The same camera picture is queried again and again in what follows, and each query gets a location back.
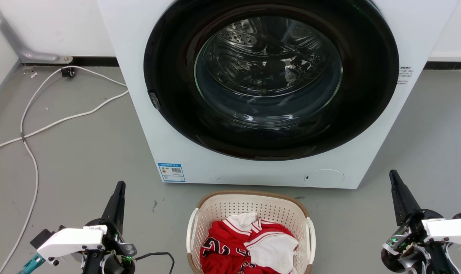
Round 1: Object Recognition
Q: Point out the white front-loading washing machine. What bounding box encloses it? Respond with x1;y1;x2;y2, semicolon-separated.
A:
97;0;459;190

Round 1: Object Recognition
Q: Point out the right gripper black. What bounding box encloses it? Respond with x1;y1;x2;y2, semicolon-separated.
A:
380;169;461;274

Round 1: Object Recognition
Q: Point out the grey wall pipe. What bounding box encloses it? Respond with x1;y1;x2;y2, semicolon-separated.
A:
0;0;73;64

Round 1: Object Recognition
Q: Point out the red and white jersey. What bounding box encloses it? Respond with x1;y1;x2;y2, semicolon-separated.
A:
200;212;300;274

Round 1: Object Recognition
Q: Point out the blue energy label sticker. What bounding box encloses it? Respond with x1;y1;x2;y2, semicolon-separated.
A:
157;163;186;183

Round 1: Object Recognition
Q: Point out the steel washer drum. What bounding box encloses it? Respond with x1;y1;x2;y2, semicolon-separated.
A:
194;17;343;130

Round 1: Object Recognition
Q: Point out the black round washer door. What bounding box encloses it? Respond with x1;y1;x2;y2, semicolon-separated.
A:
143;0;400;161

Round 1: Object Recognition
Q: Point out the white power cable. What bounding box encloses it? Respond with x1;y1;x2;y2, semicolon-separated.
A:
0;89;129;159

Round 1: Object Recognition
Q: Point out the white looping hose cable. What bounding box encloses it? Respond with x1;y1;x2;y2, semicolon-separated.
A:
0;66;128;274

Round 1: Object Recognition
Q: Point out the small printed text sticker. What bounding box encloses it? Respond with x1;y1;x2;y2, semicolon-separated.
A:
397;66;414;85

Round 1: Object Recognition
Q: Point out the round white filter cover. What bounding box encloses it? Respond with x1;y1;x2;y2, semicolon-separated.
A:
304;169;345;188

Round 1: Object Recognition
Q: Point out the white perforated laundry basket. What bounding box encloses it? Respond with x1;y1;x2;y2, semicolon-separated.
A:
186;190;316;274

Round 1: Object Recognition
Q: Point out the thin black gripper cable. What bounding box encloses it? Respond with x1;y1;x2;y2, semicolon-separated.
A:
133;252;175;274

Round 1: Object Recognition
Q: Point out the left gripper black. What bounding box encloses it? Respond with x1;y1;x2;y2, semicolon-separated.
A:
81;181;138;274

